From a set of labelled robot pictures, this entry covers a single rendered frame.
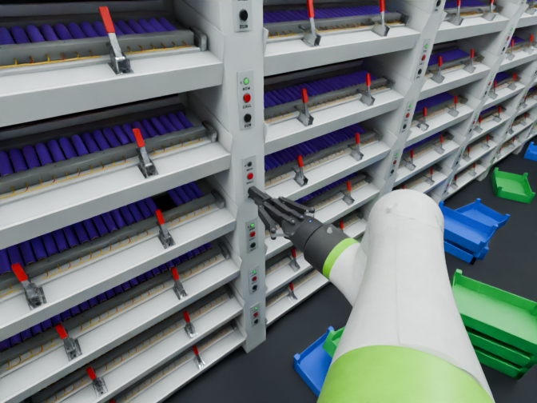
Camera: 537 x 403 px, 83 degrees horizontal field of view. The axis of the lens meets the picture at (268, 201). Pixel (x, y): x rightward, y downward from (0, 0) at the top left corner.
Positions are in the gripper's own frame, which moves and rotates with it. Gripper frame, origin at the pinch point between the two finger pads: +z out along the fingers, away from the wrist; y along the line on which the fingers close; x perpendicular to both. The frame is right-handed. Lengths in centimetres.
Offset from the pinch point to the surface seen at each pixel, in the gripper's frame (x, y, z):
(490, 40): 23, 135, 9
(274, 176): -4.2, 13.7, 11.0
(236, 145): 13.6, -3.3, 4.0
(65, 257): -2.9, -42.4, 10.7
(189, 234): -6.9, -17.3, 5.7
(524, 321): -60, 80, -57
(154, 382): -63, -38, 9
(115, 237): -2.9, -32.4, 10.7
